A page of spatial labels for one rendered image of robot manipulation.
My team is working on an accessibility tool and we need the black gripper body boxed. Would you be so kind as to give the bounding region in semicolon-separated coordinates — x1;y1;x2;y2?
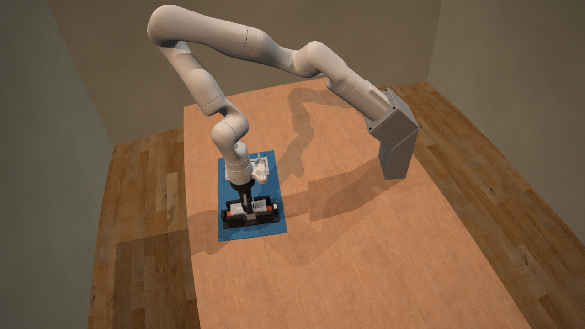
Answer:
230;178;255;198

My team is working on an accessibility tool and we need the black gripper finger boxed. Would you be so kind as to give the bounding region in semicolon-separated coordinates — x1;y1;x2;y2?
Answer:
238;189;253;215

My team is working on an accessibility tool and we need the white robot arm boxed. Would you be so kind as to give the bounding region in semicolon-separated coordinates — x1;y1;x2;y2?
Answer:
147;5;391;185

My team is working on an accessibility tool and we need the grey rectangular cover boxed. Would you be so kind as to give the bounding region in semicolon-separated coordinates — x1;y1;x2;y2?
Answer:
230;199;267;220

